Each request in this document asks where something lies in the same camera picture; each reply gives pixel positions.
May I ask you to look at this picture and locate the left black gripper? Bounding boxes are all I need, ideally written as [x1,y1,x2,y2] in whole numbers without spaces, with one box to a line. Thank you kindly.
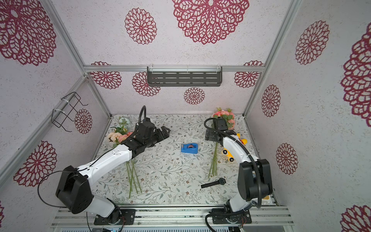
[145,125,170,148]

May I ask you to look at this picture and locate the pink rose bouquet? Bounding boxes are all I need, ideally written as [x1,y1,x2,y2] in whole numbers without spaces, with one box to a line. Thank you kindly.
[107,117,142,198]
[207,107,236,178]

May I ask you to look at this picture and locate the blue tape dispenser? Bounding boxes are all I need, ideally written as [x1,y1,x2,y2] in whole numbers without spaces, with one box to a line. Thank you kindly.
[181,143,199,154]

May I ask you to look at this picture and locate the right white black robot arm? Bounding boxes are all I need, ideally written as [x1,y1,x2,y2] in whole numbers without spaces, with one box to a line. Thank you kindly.
[204,118,273,232]

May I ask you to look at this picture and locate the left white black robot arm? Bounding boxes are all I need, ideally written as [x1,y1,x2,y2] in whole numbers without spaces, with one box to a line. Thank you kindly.
[56,106,171,225]

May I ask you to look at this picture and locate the yellow plush toy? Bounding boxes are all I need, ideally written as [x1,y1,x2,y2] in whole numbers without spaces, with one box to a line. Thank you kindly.
[222,133,248,162]

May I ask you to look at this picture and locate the floral patterned table mat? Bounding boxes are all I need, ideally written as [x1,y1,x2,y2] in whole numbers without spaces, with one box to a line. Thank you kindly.
[91,114,239,205]

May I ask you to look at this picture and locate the black wristwatch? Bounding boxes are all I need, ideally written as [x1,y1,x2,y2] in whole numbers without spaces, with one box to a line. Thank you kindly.
[201,178,226,189]

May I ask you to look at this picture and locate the dark grey wall shelf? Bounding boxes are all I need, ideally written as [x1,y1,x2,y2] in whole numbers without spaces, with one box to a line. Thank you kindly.
[147,66,223,87]

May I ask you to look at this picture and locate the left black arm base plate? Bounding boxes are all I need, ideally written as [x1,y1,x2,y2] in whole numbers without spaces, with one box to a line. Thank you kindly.
[93,209,136,226]

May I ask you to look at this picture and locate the black wire wall rack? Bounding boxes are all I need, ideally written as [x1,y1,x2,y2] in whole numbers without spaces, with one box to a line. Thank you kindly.
[50,91,88,132]

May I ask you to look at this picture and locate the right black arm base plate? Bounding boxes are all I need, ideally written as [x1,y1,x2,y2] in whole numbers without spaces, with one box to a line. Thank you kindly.
[210,208,252,224]

